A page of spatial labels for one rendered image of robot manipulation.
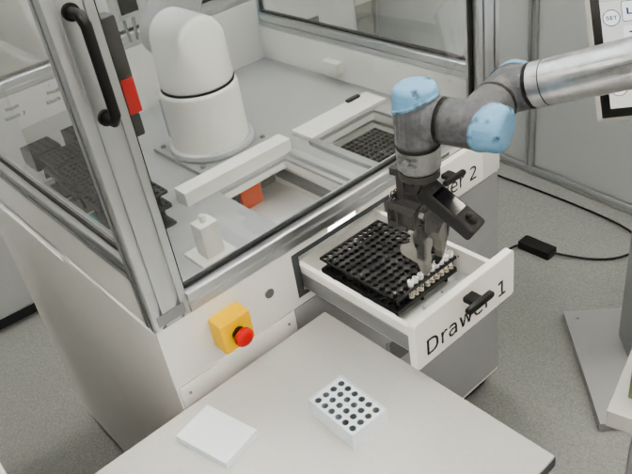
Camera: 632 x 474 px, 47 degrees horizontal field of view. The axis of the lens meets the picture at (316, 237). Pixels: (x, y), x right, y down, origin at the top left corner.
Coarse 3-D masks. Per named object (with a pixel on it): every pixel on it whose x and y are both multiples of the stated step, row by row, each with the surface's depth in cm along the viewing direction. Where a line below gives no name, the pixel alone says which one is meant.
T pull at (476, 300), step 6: (468, 294) 136; (474, 294) 136; (480, 294) 136; (486, 294) 135; (492, 294) 136; (468, 300) 135; (474, 300) 135; (480, 300) 134; (486, 300) 135; (468, 306) 134; (474, 306) 133; (480, 306) 134; (468, 312) 133
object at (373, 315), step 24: (384, 216) 165; (336, 240) 161; (312, 264) 159; (456, 264) 154; (480, 264) 148; (312, 288) 154; (336, 288) 147; (360, 312) 144; (384, 312) 138; (408, 312) 146
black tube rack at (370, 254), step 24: (360, 240) 158; (384, 240) 157; (408, 240) 155; (336, 264) 156; (360, 264) 155; (384, 264) 150; (408, 264) 153; (360, 288) 149; (384, 288) 143; (432, 288) 146
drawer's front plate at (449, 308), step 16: (496, 256) 142; (512, 256) 143; (480, 272) 139; (496, 272) 141; (512, 272) 146; (464, 288) 136; (480, 288) 139; (496, 288) 143; (512, 288) 148; (432, 304) 133; (448, 304) 134; (464, 304) 137; (496, 304) 146; (416, 320) 130; (432, 320) 132; (448, 320) 136; (416, 336) 130; (432, 336) 134; (448, 336) 138; (416, 352) 132; (432, 352) 136; (416, 368) 135
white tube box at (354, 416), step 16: (336, 384) 138; (352, 384) 138; (320, 400) 137; (336, 400) 135; (352, 400) 135; (368, 400) 134; (320, 416) 135; (336, 416) 133; (352, 416) 132; (368, 416) 132; (384, 416) 132; (336, 432) 133; (352, 432) 129; (368, 432) 130
